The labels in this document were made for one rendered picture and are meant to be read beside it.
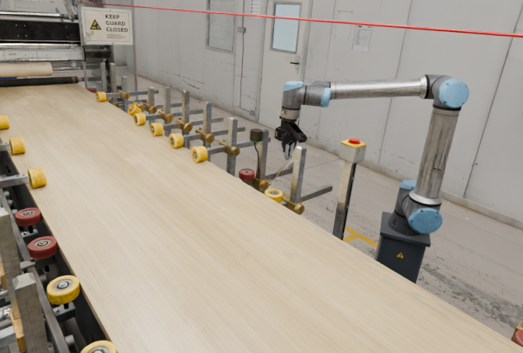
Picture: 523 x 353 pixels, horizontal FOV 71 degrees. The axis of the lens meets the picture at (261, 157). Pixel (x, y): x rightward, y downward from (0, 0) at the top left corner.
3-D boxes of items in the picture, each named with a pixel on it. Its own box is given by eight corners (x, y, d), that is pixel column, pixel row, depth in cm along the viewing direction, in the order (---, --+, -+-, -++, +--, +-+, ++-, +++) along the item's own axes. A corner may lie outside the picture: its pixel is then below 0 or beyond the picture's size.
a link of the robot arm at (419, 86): (450, 71, 175) (307, 78, 184) (460, 75, 163) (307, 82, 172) (447, 95, 179) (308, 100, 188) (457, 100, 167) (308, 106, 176)
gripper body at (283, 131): (285, 137, 183) (287, 113, 178) (297, 142, 177) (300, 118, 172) (274, 139, 178) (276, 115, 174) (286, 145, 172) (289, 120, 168)
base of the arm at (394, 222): (387, 214, 215) (391, 200, 212) (422, 222, 210) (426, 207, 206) (386, 230, 199) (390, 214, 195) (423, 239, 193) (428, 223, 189)
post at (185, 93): (187, 160, 246) (186, 89, 228) (189, 162, 243) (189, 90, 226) (182, 161, 243) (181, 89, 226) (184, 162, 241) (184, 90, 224)
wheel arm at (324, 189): (327, 190, 194) (328, 183, 193) (331, 192, 192) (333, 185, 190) (266, 212, 167) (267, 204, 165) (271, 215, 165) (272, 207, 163)
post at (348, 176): (333, 252, 159) (349, 156, 143) (342, 257, 156) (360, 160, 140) (326, 256, 156) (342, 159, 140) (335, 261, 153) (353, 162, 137)
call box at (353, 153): (349, 156, 145) (352, 138, 142) (363, 162, 140) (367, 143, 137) (338, 159, 141) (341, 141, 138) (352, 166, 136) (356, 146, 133)
